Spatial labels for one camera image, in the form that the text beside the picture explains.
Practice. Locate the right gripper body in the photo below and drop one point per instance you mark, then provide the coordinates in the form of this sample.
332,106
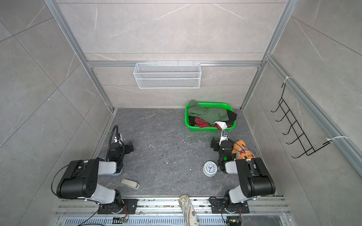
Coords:
218,148

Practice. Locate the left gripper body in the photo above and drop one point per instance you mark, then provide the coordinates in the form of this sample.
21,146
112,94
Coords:
126,150

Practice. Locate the green skirt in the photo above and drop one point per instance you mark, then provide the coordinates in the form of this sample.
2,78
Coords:
209,112

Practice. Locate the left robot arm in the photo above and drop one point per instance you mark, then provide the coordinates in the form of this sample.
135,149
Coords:
80,179

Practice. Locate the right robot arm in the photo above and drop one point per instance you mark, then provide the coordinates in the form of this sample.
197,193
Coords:
254,178

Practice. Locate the orange plush toy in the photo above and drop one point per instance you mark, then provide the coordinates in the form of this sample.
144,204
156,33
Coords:
240,151

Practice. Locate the white garment in basket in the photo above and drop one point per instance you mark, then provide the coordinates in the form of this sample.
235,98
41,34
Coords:
221,125

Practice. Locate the light blue cup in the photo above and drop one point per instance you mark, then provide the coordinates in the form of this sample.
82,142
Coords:
116,174

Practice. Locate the white alarm clock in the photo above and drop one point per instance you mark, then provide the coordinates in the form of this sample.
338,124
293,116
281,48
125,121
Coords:
210,169

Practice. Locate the black skirt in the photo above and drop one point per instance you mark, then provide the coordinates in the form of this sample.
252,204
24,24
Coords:
231,115

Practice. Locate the red polka dot skirt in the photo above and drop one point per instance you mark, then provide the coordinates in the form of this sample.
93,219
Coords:
203,124

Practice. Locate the beige remote control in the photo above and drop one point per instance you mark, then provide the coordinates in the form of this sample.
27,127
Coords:
130,183

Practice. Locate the green plastic basket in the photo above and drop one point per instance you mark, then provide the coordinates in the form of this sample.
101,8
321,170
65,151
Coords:
192,128

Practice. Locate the patterned rolled cloth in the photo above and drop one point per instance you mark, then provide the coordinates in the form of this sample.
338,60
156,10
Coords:
188,211

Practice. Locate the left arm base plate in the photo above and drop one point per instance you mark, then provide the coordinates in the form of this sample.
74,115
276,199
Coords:
126,206

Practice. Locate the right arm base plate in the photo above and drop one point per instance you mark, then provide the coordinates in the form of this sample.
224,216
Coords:
219,206

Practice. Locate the black wall hook rack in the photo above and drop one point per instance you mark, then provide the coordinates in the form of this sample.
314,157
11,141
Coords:
295,128

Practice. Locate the white wire wall basket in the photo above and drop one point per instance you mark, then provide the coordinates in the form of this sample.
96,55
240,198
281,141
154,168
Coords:
168,75

